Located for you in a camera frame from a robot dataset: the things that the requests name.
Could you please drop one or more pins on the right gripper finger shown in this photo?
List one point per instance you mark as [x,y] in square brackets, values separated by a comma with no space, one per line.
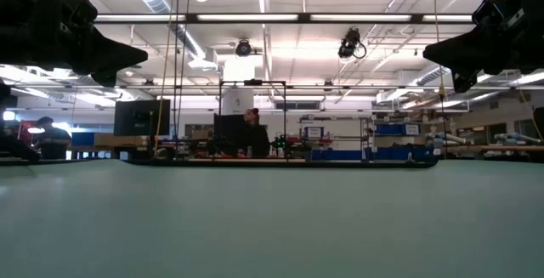
[455,55]

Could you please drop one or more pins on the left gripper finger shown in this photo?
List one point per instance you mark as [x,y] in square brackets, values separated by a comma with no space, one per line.
[119,57]

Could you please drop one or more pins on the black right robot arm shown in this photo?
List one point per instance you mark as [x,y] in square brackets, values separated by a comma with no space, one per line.
[537,1]

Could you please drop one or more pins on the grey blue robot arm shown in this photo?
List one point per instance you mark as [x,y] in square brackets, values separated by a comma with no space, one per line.
[446,137]
[516,137]

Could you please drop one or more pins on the black computer monitor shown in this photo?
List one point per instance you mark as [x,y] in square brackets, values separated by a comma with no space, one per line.
[140,118]

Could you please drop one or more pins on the red metal rack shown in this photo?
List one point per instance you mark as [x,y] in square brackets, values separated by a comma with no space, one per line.
[23,126]

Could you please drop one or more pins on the blue bin with white label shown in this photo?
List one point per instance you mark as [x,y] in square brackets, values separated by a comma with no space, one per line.
[412,129]

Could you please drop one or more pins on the person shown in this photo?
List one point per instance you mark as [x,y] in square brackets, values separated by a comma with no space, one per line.
[257,140]
[53,140]

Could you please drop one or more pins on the wooden workbench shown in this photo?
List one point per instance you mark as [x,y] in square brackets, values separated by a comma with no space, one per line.
[501,148]

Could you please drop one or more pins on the blue storage bin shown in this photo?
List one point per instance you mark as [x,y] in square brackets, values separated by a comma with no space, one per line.
[389,129]

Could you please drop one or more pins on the metal shelf rack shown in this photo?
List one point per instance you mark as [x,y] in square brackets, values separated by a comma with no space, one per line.
[362,140]

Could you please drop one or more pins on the white round column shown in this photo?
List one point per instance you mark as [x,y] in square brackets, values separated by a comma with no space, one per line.
[238,99]

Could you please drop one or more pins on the black panel screen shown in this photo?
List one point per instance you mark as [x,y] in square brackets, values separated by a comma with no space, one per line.
[229,131]

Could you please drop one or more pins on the overhead beam with light strips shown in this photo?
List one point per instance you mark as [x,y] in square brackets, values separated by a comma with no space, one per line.
[302,18]

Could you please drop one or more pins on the white sign board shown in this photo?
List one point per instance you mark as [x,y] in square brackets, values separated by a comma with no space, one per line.
[314,132]

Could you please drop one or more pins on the green table mat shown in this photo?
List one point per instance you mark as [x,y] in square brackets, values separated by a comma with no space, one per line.
[272,227]

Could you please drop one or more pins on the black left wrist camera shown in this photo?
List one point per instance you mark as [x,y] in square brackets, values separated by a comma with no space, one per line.
[78,8]

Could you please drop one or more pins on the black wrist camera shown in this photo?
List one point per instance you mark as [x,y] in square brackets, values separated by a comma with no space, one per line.
[78,8]
[501,6]

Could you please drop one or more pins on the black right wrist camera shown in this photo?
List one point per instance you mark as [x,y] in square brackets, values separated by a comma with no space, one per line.
[501,6]

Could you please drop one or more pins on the black ceiling camera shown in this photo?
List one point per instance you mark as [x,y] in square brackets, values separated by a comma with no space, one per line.
[243,48]

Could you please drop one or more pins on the black square frame stand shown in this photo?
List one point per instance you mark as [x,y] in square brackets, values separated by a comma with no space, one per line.
[255,82]

